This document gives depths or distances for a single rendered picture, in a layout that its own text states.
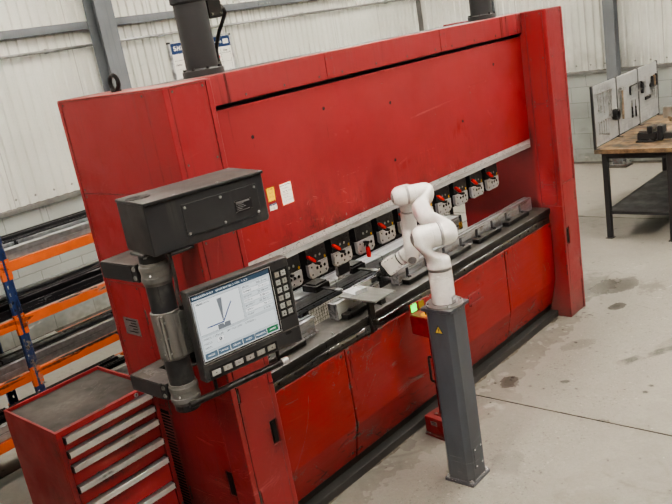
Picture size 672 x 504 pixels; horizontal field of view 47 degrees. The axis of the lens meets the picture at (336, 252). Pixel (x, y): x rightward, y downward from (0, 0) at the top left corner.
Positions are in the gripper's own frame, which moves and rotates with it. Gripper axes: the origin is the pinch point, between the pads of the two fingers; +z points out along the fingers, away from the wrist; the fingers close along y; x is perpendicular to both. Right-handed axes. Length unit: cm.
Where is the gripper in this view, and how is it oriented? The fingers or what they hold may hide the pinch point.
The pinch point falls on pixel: (378, 273)
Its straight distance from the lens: 450.7
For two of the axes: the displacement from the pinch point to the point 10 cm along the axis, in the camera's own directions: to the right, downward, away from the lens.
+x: -2.0, 3.1, -9.3
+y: -6.3, -7.7, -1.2
